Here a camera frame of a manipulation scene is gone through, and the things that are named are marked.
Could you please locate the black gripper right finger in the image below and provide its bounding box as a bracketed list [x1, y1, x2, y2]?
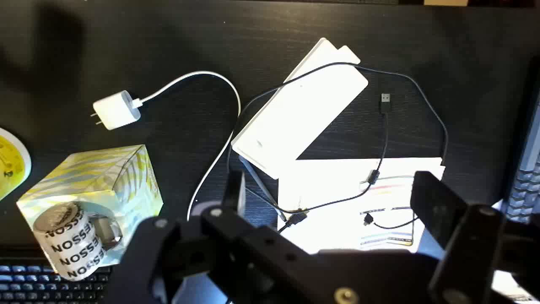
[410, 171, 506, 304]

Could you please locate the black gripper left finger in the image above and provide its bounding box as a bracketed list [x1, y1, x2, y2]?
[103, 171, 250, 304]

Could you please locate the long white cardboard box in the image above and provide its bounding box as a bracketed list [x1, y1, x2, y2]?
[229, 36, 371, 182]

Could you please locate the white printed paper manual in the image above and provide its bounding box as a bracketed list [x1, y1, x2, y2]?
[275, 155, 447, 257]

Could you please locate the small grey metal cylinder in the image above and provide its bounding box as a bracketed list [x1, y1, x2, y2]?
[91, 215, 125, 250]

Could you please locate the yellow label wipes canister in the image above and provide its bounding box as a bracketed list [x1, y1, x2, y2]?
[0, 127, 34, 203]

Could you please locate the short black cord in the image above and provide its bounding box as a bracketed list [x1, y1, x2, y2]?
[361, 206, 422, 231]

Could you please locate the white charger cable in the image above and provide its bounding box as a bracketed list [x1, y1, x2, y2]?
[130, 69, 244, 223]

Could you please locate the black USB cable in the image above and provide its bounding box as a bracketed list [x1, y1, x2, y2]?
[277, 91, 395, 233]

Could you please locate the thin black cable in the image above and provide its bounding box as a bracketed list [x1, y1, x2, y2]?
[226, 59, 450, 218]

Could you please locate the white USB wall charger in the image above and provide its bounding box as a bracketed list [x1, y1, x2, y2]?
[91, 90, 143, 134]

